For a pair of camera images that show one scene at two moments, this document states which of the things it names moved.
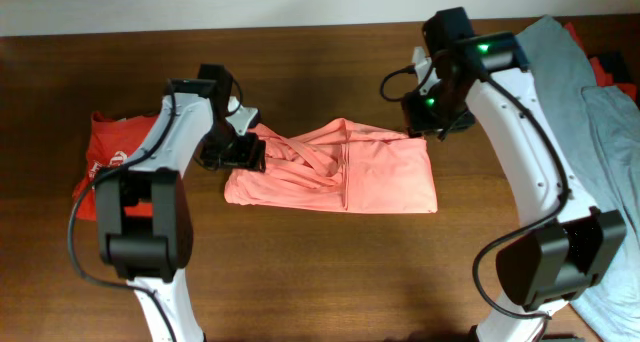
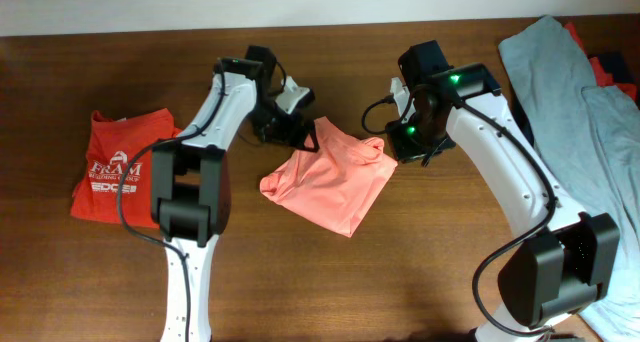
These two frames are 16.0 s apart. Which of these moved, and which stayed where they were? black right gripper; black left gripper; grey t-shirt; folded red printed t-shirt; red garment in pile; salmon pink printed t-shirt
Moved: black right gripper; salmon pink printed t-shirt; black left gripper
Stayed: red garment in pile; folded red printed t-shirt; grey t-shirt
